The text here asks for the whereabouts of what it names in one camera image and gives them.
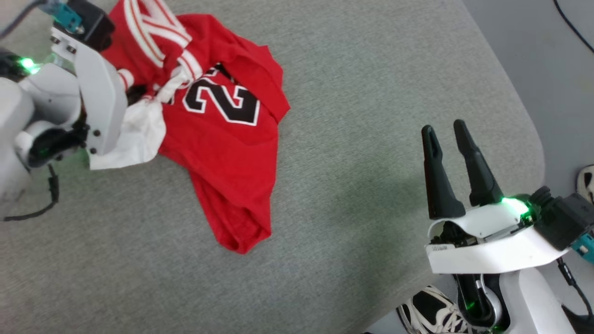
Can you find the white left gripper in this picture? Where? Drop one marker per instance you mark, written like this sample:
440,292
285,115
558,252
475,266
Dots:
102,102

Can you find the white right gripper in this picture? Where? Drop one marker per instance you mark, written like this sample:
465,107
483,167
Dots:
492,255

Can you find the red basketball jersey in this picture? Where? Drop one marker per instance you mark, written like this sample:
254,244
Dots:
222,153

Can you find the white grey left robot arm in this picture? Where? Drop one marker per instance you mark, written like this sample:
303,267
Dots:
46,93

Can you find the black white sneaker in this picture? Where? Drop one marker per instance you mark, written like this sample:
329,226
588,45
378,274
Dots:
431,311
587,183

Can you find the grey fabric sofa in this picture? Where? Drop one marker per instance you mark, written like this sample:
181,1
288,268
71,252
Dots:
348,139

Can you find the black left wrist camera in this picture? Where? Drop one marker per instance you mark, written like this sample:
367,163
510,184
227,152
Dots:
93,23

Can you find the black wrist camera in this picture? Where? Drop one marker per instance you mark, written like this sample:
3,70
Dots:
93,23
561,218

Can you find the teal left camera connector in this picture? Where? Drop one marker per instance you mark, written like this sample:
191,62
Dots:
65,16

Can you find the teal camera connector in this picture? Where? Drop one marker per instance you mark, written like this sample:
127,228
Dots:
585,248
65,16

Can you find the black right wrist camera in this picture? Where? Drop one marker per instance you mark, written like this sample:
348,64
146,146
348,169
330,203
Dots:
561,218

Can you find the teal right camera connector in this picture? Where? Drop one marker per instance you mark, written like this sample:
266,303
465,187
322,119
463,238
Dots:
585,248

